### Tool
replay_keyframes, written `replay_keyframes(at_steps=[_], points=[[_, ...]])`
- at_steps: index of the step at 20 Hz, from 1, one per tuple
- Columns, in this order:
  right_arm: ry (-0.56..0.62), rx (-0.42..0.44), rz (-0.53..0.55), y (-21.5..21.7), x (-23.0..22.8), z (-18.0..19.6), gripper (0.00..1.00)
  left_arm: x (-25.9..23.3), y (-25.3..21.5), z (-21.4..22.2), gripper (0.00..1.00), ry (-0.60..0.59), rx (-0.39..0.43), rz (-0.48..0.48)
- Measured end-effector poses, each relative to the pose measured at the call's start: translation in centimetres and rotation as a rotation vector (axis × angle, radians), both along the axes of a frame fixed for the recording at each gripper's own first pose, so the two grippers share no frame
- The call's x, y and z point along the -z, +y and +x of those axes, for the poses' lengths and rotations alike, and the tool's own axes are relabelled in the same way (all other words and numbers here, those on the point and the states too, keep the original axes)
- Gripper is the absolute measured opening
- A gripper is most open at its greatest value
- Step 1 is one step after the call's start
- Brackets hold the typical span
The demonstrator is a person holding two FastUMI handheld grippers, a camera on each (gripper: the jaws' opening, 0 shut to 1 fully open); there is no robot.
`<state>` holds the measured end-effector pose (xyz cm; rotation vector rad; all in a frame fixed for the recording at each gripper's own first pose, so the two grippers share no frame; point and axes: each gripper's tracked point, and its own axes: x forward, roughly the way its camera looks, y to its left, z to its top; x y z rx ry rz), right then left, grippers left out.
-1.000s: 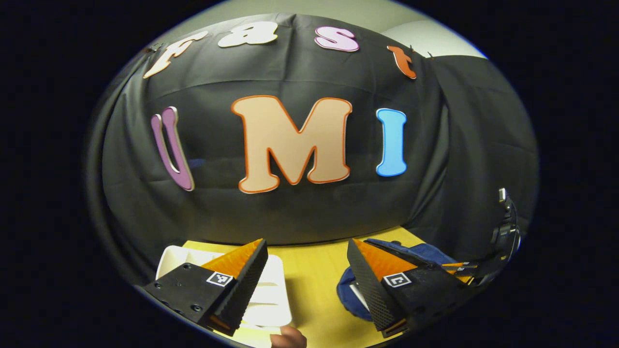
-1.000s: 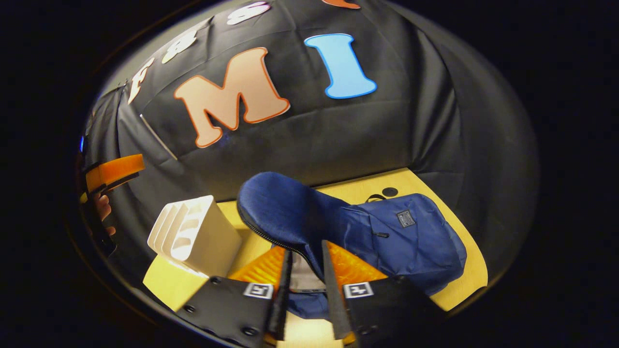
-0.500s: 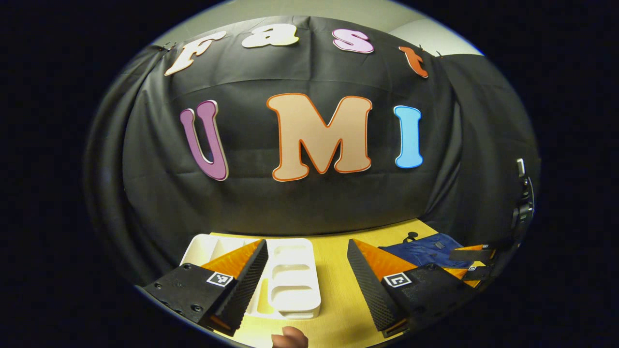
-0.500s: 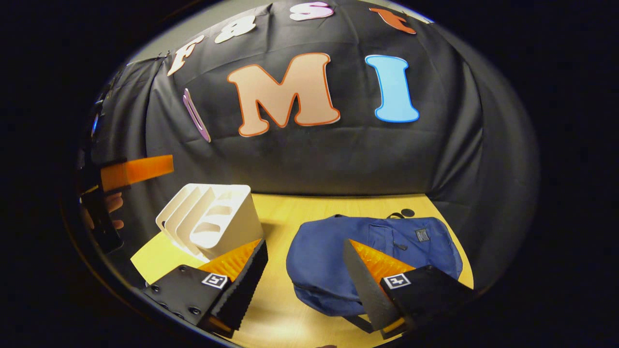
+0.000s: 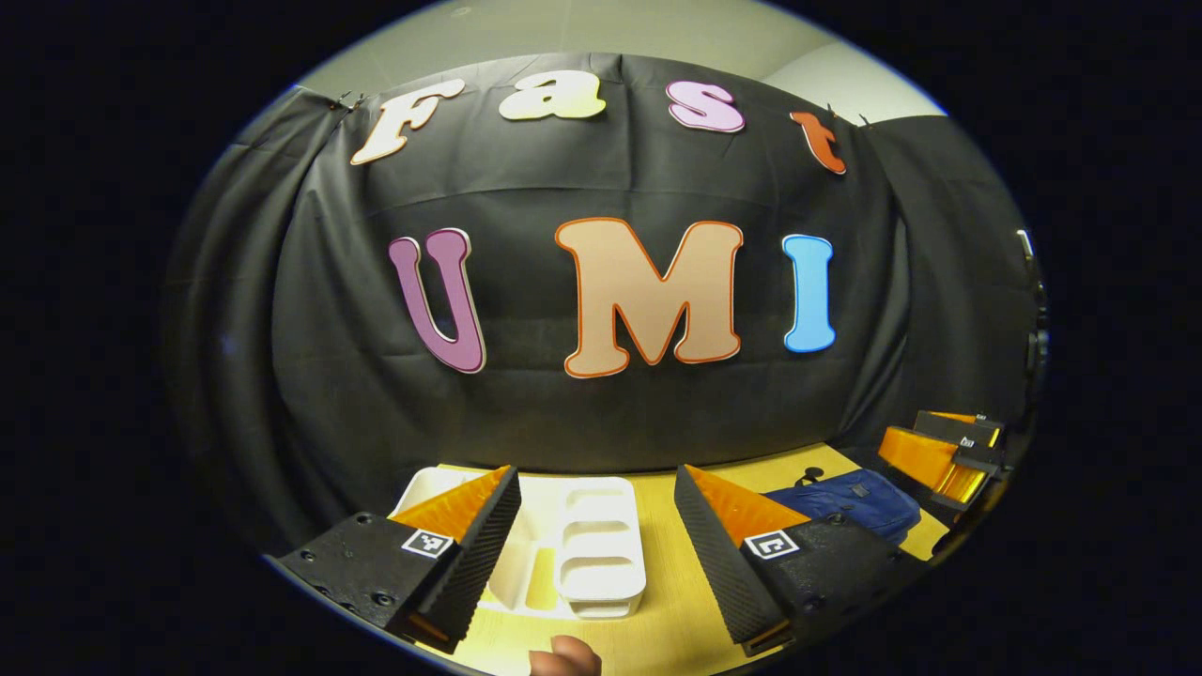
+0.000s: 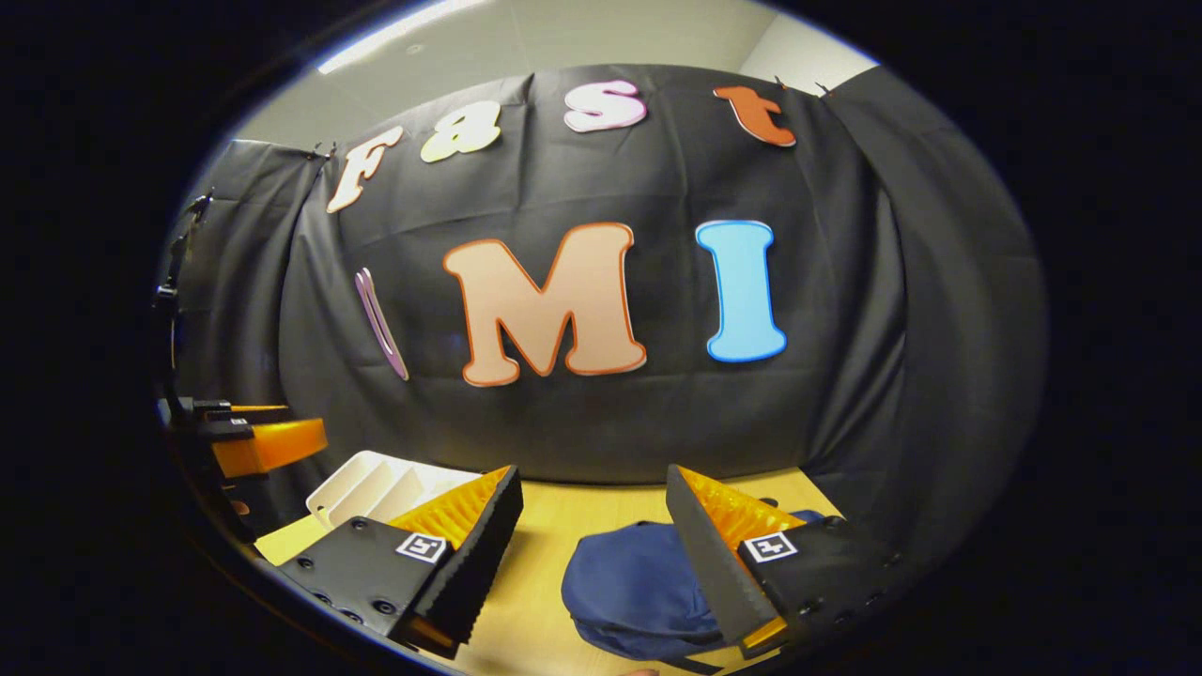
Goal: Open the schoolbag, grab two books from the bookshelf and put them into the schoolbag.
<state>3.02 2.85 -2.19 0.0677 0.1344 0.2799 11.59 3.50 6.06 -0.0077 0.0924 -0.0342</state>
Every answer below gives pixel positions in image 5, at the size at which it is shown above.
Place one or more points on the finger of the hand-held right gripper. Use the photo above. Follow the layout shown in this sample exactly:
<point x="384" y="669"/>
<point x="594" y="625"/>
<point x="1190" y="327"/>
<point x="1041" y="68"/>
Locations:
<point x="925" y="460"/>
<point x="963" y="427"/>

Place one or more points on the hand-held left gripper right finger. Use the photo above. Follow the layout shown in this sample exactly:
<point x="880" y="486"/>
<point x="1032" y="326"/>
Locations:
<point x="718" y="559"/>

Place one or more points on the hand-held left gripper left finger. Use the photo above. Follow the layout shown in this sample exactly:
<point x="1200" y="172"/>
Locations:
<point x="474" y="554"/>

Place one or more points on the blue schoolbag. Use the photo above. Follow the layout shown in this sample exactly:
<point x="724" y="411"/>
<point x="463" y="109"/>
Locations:
<point x="864" y="502"/>

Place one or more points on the white bookshelf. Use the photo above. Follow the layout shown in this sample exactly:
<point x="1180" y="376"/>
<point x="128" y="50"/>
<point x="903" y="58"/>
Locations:
<point x="596" y="545"/>

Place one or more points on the black backdrop cloth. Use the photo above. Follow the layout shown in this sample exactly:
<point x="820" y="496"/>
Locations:
<point x="516" y="413"/>

